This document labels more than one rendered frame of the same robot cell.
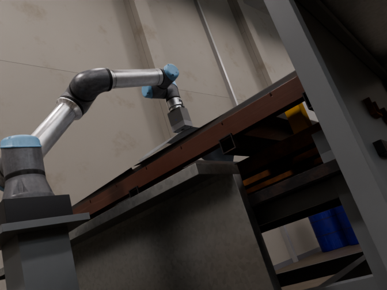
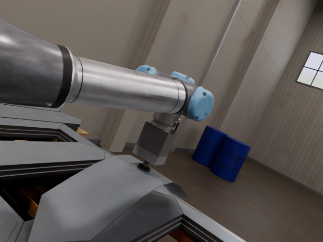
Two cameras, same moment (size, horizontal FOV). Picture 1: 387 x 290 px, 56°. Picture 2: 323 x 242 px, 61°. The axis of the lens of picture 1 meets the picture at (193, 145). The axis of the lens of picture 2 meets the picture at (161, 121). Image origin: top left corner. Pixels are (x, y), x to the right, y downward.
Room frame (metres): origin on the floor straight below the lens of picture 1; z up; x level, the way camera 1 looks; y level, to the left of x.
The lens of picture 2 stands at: (0.85, 0.13, 1.29)
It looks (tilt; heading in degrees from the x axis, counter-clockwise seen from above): 7 degrees down; 353
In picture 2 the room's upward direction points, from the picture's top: 23 degrees clockwise
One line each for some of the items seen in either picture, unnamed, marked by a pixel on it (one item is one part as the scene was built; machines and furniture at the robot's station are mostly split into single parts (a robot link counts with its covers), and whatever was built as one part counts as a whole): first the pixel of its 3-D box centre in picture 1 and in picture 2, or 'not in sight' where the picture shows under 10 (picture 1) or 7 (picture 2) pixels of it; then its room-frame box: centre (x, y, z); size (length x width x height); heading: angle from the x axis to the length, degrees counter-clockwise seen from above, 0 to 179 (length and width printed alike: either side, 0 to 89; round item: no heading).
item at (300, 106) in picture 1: (298, 118); not in sight; (1.12, -0.35, 0.78); 0.05 x 0.05 x 0.19; 55
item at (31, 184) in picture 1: (27, 191); not in sight; (1.04, 0.53, 0.80); 0.15 x 0.15 x 0.10
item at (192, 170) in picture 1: (86, 235); not in sight; (1.34, 0.48, 0.66); 1.30 x 0.20 x 0.03; 55
